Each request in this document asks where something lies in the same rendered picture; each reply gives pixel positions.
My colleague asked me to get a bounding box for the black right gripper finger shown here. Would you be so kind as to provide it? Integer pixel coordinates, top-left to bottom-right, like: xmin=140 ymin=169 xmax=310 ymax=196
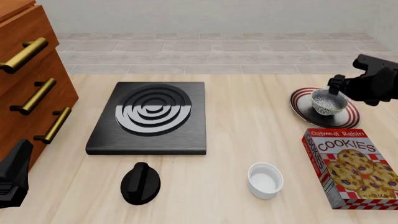
xmin=327 ymin=74 xmax=346 ymax=96

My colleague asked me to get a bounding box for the long brass drawer handle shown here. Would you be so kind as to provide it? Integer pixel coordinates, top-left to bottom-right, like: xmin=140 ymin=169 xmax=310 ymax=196
xmin=0 ymin=37 xmax=50 ymax=75

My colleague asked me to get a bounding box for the wooden drawer with long handle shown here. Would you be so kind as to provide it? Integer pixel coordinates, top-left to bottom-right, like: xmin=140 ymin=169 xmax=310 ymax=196
xmin=0 ymin=4 xmax=60 ymax=82

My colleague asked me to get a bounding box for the flat black stove plate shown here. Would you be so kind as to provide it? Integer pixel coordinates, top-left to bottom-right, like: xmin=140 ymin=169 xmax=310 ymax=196
xmin=85 ymin=81 xmax=208 ymax=156

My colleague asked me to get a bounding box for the wooden cabinet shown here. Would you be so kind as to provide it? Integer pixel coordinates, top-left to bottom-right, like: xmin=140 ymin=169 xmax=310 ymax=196
xmin=0 ymin=0 xmax=80 ymax=172

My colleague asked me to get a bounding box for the round black stove knob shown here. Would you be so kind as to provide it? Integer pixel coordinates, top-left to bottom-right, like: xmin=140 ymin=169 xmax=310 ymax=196
xmin=119 ymin=161 xmax=162 ymax=207

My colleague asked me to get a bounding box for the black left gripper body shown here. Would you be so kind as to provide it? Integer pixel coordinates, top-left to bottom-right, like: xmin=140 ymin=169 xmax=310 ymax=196
xmin=0 ymin=159 xmax=30 ymax=209

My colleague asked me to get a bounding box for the plate with red rings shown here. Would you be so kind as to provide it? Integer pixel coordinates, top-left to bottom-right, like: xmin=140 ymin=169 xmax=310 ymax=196
xmin=289 ymin=86 xmax=363 ymax=129

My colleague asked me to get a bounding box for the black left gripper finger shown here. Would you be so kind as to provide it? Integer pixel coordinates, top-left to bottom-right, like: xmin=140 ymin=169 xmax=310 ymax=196
xmin=8 ymin=138 xmax=34 ymax=179

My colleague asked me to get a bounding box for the patterned black and white bowl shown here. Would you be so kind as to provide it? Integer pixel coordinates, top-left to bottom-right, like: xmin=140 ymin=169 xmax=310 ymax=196
xmin=310 ymin=88 xmax=348 ymax=117

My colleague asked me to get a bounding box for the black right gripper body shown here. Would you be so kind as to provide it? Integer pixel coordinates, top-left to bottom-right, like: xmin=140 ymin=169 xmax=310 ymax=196
xmin=341 ymin=69 xmax=398 ymax=107

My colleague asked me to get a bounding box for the oatmeal raisin cookies box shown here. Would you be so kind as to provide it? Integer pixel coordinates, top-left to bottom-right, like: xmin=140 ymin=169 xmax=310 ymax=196
xmin=300 ymin=128 xmax=398 ymax=210

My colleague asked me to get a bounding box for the white ramekin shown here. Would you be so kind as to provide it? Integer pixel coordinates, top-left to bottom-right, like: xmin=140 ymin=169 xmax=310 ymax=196
xmin=247 ymin=162 xmax=284 ymax=200

